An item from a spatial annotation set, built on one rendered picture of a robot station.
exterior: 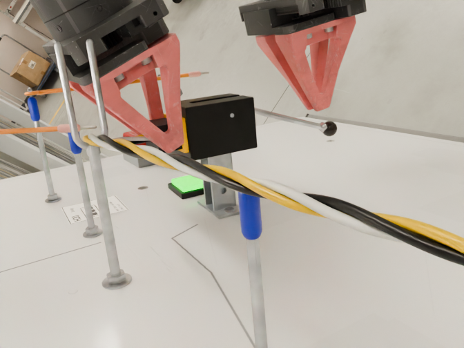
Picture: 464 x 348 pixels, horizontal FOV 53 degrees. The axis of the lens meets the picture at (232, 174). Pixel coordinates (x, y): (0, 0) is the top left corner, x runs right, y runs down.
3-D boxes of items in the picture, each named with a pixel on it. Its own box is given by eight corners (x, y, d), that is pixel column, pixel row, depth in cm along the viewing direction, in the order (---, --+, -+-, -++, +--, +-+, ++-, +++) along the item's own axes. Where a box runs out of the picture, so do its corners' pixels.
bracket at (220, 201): (246, 212, 37) (241, 152, 36) (219, 219, 36) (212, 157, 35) (222, 197, 41) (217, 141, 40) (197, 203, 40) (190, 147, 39)
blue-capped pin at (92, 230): (104, 235, 35) (83, 123, 33) (84, 239, 35) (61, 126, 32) (101, 228, 37) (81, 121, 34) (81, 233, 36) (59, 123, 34)
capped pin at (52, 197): (64, 199, 45) (41, 86, 42) (50, 204, 44) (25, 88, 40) (56, 196, 46) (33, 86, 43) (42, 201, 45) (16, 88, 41)
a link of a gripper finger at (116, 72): (148, 183, 31) (65, 56, 27) (118, 161, 37) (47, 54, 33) (226, 127, 33) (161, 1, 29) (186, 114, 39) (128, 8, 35)
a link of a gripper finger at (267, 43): (315, 128, 37) (293, 5, 33) (270, 117, 43) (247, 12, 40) (381, 101, 39) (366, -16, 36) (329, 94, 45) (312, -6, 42)
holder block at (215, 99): (257, 148, 37) (254, 97, 35) (191, 161, 34) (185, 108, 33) (234, 139, 40) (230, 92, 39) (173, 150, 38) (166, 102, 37)
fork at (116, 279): (129, 271, 29) (90, 39, 25) (137, 283, 28) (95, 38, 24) (98, 280, 29) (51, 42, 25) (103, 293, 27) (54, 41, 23)
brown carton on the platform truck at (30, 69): (42, 67, 736) (21, 54, 717) (52, 62, 691) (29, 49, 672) (30, 88, 728) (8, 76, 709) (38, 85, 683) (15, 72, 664)
